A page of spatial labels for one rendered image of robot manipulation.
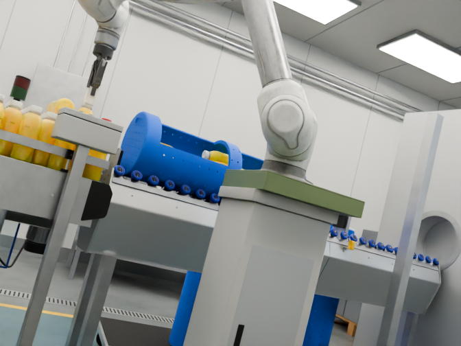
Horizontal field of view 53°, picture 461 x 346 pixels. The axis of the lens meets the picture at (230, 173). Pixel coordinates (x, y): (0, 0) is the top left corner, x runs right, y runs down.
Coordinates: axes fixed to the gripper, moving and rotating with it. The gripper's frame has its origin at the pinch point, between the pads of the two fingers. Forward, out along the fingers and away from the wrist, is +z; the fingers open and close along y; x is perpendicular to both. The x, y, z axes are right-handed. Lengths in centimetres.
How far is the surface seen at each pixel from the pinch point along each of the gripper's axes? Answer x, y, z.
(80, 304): -22, 11, 81
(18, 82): 21.8, 39.3, -2.6
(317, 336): -179, 31, 87
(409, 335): -219, -3, 72
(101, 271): -22, -3, 64
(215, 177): -58, -8, 16
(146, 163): -27.0, -6.2, 18.7
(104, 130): -1.4, -28.0, 13.8
